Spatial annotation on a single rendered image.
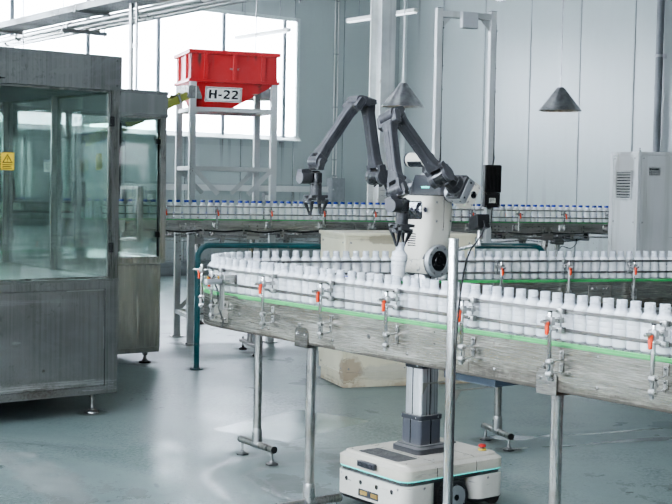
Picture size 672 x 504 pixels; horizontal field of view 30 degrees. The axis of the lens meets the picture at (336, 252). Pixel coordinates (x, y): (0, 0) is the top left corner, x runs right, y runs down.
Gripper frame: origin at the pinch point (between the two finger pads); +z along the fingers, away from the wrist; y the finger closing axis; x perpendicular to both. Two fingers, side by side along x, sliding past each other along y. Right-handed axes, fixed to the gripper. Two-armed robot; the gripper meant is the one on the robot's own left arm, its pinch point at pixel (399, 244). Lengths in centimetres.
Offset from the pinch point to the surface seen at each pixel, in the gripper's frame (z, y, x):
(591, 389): 34, -15, -134
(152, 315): 122, 138, 517
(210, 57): -103, 239, 631
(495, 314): 17, -15, -82
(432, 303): 18, -17, -46
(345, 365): 132, 212, 335
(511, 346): 26, -17, -94
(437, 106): -72, 402, 486
